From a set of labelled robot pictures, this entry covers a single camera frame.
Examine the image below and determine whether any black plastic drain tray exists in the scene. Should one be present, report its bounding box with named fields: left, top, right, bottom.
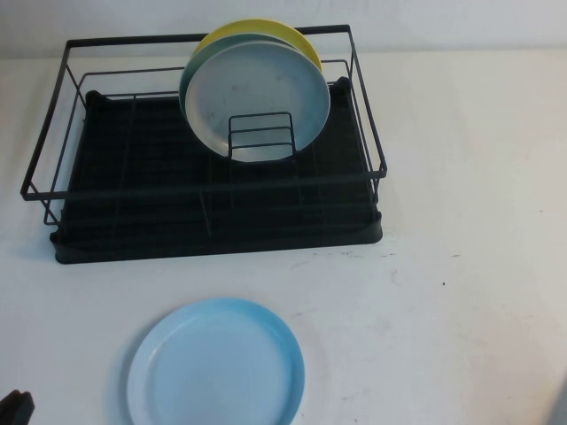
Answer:
left=48, top=77, right=383, bottom=266

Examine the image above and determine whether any light blue plate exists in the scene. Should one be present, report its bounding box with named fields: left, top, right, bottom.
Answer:
left=127, top=297, right=307, bottom=425

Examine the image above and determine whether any black wire dish rack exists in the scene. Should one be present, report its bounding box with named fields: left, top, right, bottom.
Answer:
left=18, top=24, right=389, bottom=236

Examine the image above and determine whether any yellow plate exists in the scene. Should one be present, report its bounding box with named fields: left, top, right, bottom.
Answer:
left=194, top=17, right=323, bottom=74

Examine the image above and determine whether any grey plate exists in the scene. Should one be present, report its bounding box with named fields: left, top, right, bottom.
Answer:
left=184, top=40, right=331, bottom=164

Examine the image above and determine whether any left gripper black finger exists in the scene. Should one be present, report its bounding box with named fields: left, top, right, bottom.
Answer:
left=0, top=389, right=22, bottom=425
left=19, top=390, right=36, bottom=425

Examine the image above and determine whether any teal plate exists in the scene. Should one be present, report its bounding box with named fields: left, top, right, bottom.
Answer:
left=178, top=34, right=293, bottom=112

